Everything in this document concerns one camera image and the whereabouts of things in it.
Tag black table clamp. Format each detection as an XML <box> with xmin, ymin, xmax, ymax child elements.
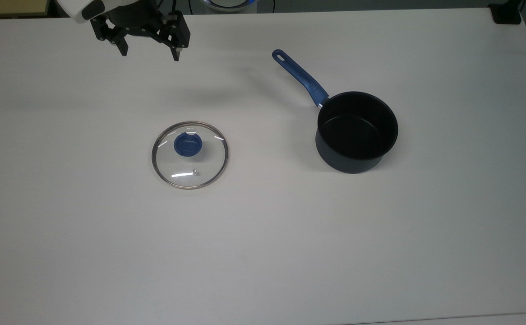
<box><xmin>489</xmin><ymin>2</ymin><xmax>523</xmax><ymax>25</ymax></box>

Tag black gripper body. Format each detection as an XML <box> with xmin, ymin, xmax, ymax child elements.
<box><xmin>104</xmin><ymin>0</ymin><xmax>165</xmax><ymax>36</ymax></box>

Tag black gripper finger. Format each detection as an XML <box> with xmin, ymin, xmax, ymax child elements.
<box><xmin>90</xmin><ymin>16</ymin><xmax>130</xmax><ymax>57</ymax></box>
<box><xmin>152</xmin><ymin>13</ymin><xmax>192</xmax><ymax>62</ymax></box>

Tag wooden board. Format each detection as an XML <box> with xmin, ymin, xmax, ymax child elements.
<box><xmin>0</xmin><ymin>0</ymin><xmax>50</xmax><ymax>19</ymax></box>

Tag blue lit robot base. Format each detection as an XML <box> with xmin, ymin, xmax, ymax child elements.
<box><xmin>202</xmin><ymin>0</ymin><xmax>258</xmax><ymax>12</ymax></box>

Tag glass lid blue knob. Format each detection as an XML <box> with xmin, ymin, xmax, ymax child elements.
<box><xmin>152</xmin><ymin>121</ymin><xmax>229</xmax><ymax>190</ymax></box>

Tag dark saucepan blue handle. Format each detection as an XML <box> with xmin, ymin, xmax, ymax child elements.
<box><xmin>272</xmin><ymin>49</ymin><xmax>399</xmax><ymax>174</ymax></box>

